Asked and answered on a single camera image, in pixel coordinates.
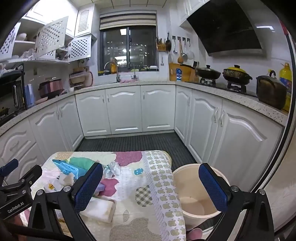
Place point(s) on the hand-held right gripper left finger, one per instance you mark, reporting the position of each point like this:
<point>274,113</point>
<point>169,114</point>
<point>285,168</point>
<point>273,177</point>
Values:
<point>89,185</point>

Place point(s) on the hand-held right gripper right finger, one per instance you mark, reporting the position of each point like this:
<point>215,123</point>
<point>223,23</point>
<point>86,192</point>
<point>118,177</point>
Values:
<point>212,187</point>

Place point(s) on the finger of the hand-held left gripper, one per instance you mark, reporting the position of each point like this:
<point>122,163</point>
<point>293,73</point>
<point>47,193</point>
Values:
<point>33,172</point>
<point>9,166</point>

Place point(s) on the beige plastic bucket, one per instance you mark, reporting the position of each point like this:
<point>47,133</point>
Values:
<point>196,204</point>

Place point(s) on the small white yellow packet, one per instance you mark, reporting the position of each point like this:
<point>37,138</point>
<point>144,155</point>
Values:
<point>67,179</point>

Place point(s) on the teal green bag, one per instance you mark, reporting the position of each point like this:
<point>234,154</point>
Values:
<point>79,162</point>

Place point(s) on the white sponge block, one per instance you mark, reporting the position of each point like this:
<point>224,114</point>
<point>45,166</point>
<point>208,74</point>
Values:
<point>99,208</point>

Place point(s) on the clear plastic wrapper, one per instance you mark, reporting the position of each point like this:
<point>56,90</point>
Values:
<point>113,170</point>

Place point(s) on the light blue plastic packet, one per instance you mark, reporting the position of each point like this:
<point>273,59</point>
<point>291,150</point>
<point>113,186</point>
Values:
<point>63,167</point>

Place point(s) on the pink slipper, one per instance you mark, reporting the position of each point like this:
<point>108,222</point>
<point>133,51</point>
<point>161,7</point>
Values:
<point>194,234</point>

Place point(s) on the apple print patchwork blanket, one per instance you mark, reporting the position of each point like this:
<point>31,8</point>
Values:
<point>138,204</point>

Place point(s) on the black countertop oven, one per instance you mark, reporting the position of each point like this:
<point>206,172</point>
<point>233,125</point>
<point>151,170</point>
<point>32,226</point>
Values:
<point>10,92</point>

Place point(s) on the light blue kettle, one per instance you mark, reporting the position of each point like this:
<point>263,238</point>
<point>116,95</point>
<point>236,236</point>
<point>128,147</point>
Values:
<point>30,93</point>

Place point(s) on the white kitchen base cabinets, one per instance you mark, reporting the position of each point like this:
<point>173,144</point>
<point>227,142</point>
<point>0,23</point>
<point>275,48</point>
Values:
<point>124,111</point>

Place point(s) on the copper pink rice cooker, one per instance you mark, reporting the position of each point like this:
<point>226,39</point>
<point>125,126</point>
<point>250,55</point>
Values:
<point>50,88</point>

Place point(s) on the dish rack with pots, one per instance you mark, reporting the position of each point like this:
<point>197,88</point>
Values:
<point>79,78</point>

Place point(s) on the pink dishcloth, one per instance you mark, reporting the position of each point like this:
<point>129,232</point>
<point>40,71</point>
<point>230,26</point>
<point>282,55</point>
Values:
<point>127,81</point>

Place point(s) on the large brown stock pot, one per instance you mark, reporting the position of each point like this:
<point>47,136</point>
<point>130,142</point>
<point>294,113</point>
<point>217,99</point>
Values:
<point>270,92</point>

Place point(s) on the yellow lid casserole pot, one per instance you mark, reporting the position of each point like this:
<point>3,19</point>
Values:
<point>235,75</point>

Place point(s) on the curved chrome faucet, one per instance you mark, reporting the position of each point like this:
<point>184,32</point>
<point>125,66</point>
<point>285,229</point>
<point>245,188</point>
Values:
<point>117,74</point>

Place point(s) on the black wok with lid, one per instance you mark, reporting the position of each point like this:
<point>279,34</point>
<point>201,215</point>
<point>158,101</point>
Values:
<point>208,72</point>

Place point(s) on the blue and white carton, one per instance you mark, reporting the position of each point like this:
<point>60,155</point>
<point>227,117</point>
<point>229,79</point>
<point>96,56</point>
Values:
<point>178,74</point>

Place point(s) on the small chrome tap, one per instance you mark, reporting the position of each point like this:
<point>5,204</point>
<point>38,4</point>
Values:
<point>134,75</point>

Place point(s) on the small yellow oil bottle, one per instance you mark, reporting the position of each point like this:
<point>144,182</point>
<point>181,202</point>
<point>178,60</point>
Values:
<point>113,68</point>

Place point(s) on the wooden cutting board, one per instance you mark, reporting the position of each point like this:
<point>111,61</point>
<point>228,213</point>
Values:
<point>173,71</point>

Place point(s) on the knife block with knives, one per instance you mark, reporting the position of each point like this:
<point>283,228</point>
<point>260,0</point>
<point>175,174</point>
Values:
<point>195,66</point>

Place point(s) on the large yellow oil bottle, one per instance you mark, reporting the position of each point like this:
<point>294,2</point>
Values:
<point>286,78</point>

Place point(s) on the hanging wooden spoon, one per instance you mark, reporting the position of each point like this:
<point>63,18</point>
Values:
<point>180,58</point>

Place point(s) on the small white lattice cabinet door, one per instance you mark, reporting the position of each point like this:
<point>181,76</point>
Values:
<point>79,47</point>

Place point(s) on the hanging white strainer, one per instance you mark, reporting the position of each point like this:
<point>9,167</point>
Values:
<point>190,54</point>

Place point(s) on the large white lattice cabinet door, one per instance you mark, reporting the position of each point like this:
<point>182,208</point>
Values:
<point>50,37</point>

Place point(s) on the hanging metal ladle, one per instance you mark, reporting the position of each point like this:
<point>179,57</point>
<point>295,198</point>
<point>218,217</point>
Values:
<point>175,49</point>

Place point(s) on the dark kitchen window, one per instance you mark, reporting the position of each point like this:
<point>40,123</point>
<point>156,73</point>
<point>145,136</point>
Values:
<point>138,48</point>

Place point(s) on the black hanging pan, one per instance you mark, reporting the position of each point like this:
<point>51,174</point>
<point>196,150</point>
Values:
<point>168,44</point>

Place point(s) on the wooden utensil holder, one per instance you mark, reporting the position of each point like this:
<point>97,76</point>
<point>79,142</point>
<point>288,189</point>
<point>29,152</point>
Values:
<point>160,47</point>

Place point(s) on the black range hood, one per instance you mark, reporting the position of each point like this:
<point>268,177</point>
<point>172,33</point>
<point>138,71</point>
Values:
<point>226,30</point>

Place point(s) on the white louvered cabinet door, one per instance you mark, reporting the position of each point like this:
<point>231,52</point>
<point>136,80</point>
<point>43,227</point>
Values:
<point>83,22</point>

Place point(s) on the striped roller blind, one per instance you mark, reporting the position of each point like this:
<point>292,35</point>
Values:
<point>128,20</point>

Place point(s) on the white upper wall cabinet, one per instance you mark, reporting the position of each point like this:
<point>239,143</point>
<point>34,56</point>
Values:
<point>188,8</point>

